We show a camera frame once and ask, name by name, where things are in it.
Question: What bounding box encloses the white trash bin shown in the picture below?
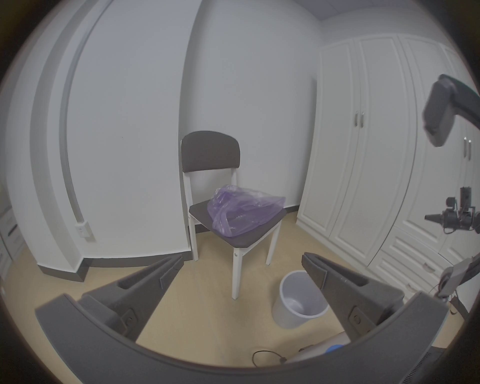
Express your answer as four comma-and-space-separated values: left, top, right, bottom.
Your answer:
272, 270, 331, 330

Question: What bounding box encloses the white chair with grey cushions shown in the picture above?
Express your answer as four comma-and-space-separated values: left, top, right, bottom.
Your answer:
181, 130, 287, 300

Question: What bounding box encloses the white chest of drawers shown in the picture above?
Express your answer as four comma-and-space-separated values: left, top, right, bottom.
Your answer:
0, 202, 23, 278

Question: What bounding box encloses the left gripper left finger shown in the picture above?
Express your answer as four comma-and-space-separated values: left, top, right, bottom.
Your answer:
80, 254, 185, 342

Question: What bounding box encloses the white wardrobe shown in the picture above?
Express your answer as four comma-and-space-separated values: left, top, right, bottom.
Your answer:
296, 34, 480, 304

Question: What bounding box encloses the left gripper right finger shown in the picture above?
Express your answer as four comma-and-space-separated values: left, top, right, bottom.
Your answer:
301, 252, 405, 343

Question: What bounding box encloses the purple plastic bag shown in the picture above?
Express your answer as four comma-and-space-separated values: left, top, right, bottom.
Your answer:
207, 184, 286, 238

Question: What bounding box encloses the black cable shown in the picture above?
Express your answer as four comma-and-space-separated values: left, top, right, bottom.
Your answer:
252, 350, 287, 367

